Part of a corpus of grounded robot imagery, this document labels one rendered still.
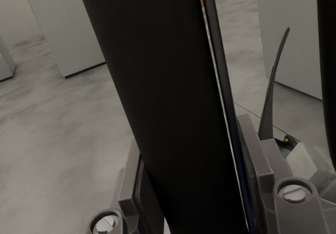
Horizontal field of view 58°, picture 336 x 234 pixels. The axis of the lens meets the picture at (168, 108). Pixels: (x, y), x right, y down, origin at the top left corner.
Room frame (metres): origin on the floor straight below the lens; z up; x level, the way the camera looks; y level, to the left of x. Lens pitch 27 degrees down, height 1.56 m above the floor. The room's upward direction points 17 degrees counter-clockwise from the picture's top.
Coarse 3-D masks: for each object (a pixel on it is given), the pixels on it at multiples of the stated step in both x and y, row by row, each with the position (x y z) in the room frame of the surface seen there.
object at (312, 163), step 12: (300, 144) 0.47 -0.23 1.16; (288, 156) 0.47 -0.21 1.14; (300, 156) 0.44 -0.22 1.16; (312, 156) 0.42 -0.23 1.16; (324, 156) 0.44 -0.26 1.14; (300, 168) 0.42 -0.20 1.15; (312, 168) 0.40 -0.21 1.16; (324, 168) 0.40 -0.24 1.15; (312, 180) 0.39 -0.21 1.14; (324, 180) 0.38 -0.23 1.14; (324, 192) 0.38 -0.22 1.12
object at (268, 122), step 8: (288, 32) 0.36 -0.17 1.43; (280, 48) 0.36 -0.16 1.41; (272, 72) 0.35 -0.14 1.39; (272, 80) 0.34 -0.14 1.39; (272, 88) 0.38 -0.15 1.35; (272, 96) 0.42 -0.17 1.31; (264, 104) 0.32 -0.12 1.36; (264, 112) 0.32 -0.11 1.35; (264, 120) 0.32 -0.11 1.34; (264, 128) 0.33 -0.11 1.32; (272, 128) 0.43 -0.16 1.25; (264, 136) 0.33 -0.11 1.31; (272, 136) 0.41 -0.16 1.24
